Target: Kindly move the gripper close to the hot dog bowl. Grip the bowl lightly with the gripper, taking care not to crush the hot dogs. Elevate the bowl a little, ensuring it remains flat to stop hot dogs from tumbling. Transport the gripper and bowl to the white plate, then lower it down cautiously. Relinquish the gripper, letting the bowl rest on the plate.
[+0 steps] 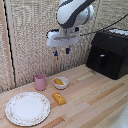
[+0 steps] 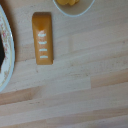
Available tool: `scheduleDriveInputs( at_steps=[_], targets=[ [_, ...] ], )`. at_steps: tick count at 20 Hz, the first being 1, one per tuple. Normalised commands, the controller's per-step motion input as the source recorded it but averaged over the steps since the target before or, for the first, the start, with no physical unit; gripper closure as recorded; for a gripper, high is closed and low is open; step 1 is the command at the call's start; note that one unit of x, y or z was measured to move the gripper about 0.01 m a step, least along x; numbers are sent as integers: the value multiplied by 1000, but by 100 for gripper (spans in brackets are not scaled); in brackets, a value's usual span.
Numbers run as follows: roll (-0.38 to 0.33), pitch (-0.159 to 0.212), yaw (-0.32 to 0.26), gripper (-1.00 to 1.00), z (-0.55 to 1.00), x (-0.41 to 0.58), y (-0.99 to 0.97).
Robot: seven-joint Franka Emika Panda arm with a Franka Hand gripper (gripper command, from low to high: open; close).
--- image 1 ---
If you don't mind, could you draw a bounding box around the white floral plate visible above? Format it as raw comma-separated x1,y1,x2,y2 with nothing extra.
4,91,51,127

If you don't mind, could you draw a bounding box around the yellow hot dog bun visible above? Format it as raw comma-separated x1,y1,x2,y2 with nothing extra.
51,92,67,106

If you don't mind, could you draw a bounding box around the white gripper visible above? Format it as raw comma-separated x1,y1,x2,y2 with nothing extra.
45,28,81,57

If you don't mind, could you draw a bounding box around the pink cup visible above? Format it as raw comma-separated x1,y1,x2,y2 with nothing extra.
34,73,48,92

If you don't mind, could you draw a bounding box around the black cable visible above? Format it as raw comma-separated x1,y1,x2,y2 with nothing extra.
79,13,128,36

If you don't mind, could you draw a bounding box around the black box appliance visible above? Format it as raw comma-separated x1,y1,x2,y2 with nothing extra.
85,28,128,81

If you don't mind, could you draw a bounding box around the hot dog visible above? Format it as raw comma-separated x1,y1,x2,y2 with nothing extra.
54,77,65,86

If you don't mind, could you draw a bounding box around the white bowl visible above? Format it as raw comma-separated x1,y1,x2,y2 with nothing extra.
52,76,70,90

